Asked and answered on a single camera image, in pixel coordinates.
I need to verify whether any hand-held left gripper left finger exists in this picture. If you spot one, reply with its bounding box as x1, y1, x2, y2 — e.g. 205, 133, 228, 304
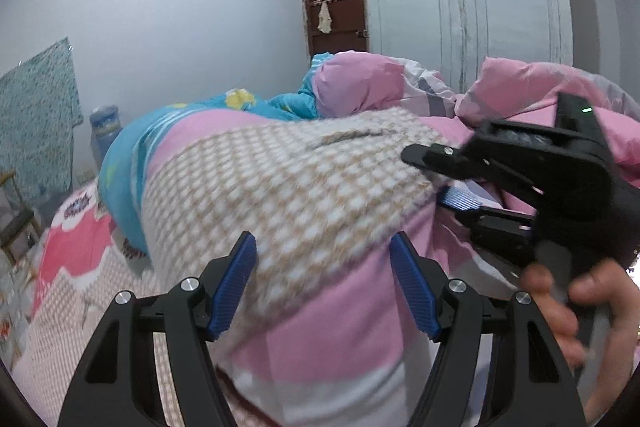
57, 231, 259, 427

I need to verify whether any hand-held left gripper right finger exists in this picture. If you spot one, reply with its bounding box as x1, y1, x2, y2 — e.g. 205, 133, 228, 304
389, 231, 587, 427

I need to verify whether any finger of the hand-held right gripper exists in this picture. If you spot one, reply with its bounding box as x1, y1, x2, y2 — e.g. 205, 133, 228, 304
401, 121, 551, 204
437, 186, 540, 266

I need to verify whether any beige white checkered sweater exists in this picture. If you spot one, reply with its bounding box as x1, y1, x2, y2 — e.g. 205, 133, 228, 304
141, 107, 471, 343

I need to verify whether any person's right hand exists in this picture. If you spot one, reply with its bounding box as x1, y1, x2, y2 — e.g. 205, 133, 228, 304
520, 257, 640, 423

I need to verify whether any pink and blue duvet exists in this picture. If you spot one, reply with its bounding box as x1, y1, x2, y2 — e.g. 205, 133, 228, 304
97, 51, 640, 427

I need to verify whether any pink floral fleece blanket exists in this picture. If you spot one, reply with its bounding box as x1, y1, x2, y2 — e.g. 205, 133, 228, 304
10, 177, 236, 427

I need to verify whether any blue water jug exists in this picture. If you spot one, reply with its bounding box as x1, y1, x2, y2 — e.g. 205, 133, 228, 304
89, 105, 122, 168

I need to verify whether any wooden chair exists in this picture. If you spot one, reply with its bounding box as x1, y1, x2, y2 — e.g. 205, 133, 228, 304
0, 171, 43, 265

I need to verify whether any teal floral hanging cloth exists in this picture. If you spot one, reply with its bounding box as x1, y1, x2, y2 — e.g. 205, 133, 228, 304
0, 37, 84, 202

